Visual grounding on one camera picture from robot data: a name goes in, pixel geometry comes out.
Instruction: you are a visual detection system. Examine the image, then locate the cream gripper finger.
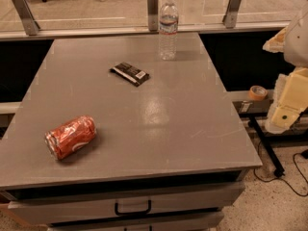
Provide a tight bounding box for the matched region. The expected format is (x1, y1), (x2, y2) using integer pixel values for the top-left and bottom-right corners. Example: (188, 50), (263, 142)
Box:
(265, 67), (308, 134)
(263, 28), (287, 53)

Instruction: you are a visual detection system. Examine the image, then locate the black rxbar chocolate wrapper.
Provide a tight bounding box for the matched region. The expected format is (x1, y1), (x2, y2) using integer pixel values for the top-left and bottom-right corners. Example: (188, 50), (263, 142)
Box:
(110, 63), (150, 87)

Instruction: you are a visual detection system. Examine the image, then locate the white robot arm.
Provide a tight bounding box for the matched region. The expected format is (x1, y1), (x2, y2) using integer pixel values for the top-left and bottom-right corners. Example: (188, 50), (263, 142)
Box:
(263, 5), (308, 134)

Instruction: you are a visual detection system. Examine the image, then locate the crushed red coke can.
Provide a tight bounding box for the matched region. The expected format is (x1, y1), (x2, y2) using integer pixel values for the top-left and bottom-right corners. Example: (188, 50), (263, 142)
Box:
(45, 115), (96, 161)

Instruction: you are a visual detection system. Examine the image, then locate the orange tape roll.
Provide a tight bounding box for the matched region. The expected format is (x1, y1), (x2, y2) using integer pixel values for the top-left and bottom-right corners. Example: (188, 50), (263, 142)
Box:
(248, 86), (268, 101)

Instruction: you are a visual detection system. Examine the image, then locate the black metal stand leg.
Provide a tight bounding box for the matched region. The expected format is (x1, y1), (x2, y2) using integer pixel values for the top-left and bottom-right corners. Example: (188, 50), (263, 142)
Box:
(248, 115), (285, 178)

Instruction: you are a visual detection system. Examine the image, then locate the clear plastic water bottle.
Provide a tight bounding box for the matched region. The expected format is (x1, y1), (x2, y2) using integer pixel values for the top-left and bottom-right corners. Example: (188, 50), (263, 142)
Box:
(159, 0), (179, 61)

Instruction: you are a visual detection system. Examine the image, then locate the grey upper drawer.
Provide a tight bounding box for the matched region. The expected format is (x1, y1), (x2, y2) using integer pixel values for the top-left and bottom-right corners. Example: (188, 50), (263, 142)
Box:
(9, 182), (244, 224)

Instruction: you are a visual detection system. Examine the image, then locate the grey drawer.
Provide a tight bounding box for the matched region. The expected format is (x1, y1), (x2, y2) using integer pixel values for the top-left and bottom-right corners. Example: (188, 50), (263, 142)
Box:
(47, 212), (224, 231)
(9, 182), (244, 224)

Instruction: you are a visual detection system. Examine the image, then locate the grey lower drawer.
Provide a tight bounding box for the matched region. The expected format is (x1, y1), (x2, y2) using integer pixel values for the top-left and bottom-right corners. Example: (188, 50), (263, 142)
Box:
(47, 212), (224, 231)

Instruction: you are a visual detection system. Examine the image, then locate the right metal railing bracket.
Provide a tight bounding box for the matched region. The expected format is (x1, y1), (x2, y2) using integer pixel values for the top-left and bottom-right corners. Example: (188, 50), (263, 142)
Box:
(222, 0), (242, 29)

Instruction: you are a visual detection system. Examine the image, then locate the metal railing bracket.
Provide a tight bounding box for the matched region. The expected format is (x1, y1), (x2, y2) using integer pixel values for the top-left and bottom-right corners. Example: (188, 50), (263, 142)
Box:
(12, 0), (40, 36)
(147, 0), (158, 31)
(222, 0), (242, 29)

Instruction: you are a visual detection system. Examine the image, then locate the black floor cable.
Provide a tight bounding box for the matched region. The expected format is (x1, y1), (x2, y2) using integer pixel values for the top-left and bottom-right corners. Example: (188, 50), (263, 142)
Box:
(253, 140), (308, 198)

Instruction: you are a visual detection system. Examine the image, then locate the middle metal railing bracket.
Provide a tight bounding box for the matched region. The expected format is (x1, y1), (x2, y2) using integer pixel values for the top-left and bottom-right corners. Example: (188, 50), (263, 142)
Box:
(147, 0), (158, 31)

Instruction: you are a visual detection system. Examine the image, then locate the left metal railing bracket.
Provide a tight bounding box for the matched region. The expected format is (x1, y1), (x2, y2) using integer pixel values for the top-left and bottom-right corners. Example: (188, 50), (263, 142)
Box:
(12, 0), (40, 36)

